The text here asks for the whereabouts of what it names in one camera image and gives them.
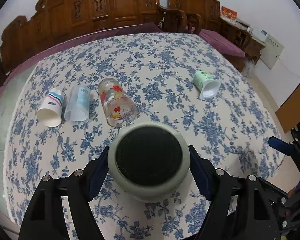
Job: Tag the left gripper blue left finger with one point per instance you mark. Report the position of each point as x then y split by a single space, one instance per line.
44 217

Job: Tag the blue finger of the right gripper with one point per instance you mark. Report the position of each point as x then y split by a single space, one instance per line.
280 145

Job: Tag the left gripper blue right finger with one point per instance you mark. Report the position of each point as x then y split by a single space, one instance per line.
239 207

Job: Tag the cream metal tumbler cup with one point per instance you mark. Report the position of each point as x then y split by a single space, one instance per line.
149 160

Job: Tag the glass cup red flowers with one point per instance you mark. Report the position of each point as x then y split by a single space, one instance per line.
118 107

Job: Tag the clear plastic cup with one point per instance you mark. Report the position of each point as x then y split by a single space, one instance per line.
78 103

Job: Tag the striped white paper cup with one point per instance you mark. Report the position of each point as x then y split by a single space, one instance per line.
50 111

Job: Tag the green white yogurt cup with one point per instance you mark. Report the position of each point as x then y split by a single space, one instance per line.
207 86

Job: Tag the blue floral tablecloth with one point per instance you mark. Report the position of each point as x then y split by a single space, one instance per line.
156 70

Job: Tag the white plastic bag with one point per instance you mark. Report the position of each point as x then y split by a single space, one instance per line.
248 69

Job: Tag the wooden side table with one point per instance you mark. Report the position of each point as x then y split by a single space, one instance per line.
242 38

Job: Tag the white router box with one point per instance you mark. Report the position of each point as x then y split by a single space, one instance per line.
260 34

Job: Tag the purple armchair cushion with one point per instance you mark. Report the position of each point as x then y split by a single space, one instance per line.
220 43

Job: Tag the red gift box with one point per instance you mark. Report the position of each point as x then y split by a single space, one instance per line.
228 14

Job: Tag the carved wooden sofa bench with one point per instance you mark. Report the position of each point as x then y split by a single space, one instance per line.
57 21

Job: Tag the carved wooden armchair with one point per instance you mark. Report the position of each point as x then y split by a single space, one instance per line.
201 14

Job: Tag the white wall radiator panel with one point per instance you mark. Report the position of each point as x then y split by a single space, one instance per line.
271 52

